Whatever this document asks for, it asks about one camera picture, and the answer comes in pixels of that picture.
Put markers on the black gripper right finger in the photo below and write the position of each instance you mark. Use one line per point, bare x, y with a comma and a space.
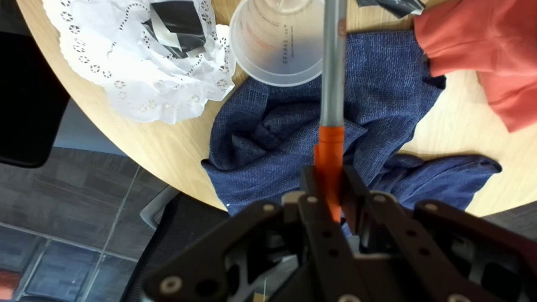
454, 256

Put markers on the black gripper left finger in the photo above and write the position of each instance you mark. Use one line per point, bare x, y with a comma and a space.
229, 263

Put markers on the orange and grey marker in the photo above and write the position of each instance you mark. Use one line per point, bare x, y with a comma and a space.
330, 148

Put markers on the clear plastic cup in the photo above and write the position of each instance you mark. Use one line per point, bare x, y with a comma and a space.
280, 43

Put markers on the dark blue cloth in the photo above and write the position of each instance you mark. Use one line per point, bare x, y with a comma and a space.
265, 137

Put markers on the orange cloth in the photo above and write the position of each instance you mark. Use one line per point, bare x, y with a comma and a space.
496, 39

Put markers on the black crumpled wrapper on doily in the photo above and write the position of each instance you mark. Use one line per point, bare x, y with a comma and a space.
177, 26

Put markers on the white lace doily cloth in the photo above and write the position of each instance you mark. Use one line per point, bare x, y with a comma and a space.
109, 44

